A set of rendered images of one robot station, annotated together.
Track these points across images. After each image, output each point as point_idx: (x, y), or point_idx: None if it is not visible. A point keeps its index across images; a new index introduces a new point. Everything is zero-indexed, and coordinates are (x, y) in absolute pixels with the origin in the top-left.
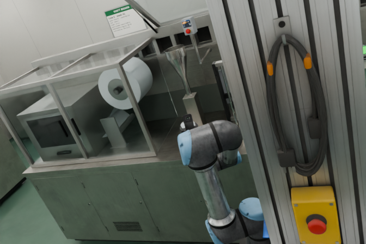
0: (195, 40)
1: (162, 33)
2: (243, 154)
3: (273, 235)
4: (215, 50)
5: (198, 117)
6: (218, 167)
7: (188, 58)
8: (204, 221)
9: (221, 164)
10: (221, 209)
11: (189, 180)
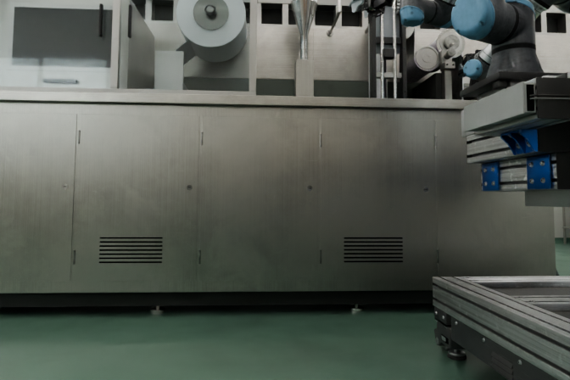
0: (315, 19)
1: None
2: (403, 99)
3: None
4: (338, 36)
5: (310, 92)
6: (434, 7)
7: (298, 38)
8: (301, 236)
9: (438, 5)
10: None
11: (302, 142)
